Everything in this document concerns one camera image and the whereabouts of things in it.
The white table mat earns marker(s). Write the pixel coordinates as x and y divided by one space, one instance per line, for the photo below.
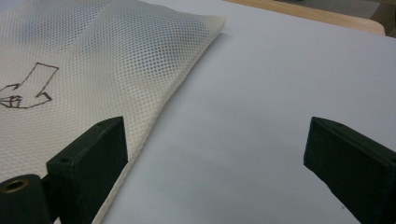
249 93

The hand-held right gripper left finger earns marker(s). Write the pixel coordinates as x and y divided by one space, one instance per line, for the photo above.
90 168

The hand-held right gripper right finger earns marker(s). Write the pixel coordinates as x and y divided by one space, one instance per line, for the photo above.
355 168

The cream mesh laundry bag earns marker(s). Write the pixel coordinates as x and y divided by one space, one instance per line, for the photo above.
124 62

